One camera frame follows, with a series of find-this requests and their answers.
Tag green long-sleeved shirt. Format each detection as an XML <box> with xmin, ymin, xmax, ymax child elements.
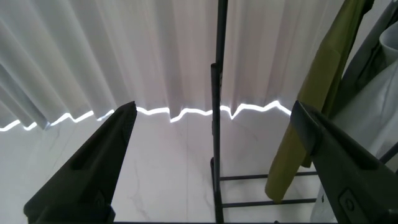
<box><xmin>264</xmin><ymin>0</ymin><xmax>376</xmax><ymax>203</ymax></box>

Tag black clothes rack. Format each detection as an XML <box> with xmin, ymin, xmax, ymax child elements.
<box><xmin>210</xmin><ymin>0</ymin><xmax>398</xmax><ymax>223</ymax></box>

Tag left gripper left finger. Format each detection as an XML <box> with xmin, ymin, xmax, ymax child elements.
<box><xmin>23</xmin><ymin>101</ymin><xmax>139</xmax><ymax>223</ymax></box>

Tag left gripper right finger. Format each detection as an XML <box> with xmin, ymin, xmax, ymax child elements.
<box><xmin>290</xmin><ymin>100</ymin><xmax>398</xmax><ymax>223</ymax></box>

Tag white curtain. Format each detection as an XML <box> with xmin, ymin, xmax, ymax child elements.
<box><xmin>0</xmin><ymin>0</ymin><xmax>394</xmax><ymax>131</ymax></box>

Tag pale grey shorts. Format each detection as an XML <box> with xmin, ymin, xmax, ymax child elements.
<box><xmin>310</xmin><ymin>0</ymin><xmax>398</xmax><ymax>223</ymax></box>

